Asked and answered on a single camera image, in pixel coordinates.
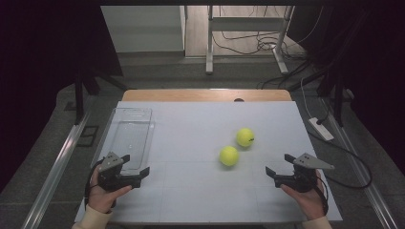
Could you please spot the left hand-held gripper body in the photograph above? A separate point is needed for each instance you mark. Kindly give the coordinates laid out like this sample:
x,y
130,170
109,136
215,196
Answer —
x,y
110,176

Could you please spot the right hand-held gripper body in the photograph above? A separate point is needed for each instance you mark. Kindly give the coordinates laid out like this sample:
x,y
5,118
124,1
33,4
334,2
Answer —
x,y
302,178

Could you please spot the clear plastic container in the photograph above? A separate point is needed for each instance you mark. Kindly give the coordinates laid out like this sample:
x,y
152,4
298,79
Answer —
x,y
133,140

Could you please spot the yellow tennis ball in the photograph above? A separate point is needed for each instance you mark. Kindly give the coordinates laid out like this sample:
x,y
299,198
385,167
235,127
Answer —
x,y
229,156
244,137

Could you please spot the person's left hand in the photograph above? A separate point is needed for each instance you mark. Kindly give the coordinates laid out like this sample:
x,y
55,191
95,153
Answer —
x,y
102,198

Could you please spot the person's right hand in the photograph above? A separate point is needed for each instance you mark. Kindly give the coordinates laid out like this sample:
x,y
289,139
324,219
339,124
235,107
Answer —
x,y
307,203

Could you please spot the white power strip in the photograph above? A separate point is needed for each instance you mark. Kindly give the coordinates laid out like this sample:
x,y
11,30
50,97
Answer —
x,y
321,129

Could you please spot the black metal stand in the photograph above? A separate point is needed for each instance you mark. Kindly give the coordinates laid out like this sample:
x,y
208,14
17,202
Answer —
x,y
79,95
338,95

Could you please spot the wooden table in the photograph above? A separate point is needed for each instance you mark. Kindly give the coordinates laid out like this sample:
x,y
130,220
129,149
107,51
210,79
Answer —
x,y
191,95

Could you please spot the black curtain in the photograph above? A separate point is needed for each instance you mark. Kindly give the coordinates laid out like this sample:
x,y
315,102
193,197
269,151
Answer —
x,y
38,79
375,79

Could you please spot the white cabinet panel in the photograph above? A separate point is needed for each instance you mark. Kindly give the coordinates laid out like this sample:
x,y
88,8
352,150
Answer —
x,y
143,28

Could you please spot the aluminium floor rail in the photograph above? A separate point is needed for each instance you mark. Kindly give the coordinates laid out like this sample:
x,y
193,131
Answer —
x,y
54,178
359,171

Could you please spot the white desk frame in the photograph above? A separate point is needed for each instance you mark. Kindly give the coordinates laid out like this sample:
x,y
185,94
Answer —
x,y
245,24

